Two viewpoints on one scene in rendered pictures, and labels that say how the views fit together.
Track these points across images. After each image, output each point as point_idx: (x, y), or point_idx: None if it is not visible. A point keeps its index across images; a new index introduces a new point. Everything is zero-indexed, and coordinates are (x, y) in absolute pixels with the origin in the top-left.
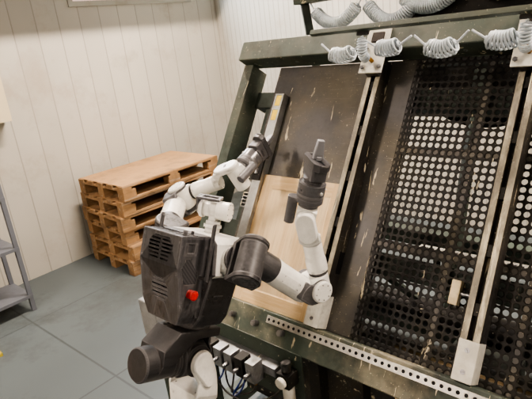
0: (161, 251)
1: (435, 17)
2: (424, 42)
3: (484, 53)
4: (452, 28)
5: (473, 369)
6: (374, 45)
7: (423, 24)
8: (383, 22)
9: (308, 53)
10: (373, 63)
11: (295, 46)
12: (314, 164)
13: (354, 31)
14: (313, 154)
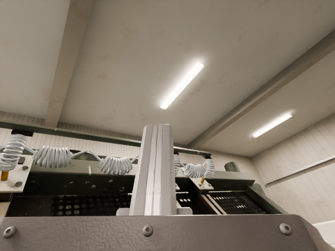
0: None
1: (117, 138)
2: (78, 171)
3: (122, 190)
4: (101, 166)
5: None
6: (33, 151)
7: (72, 160)
8: (61, 128)
9: None
10: (7, 182)
11: None
12: (297, 215)
13: (10, 126)
14: (161, 188)
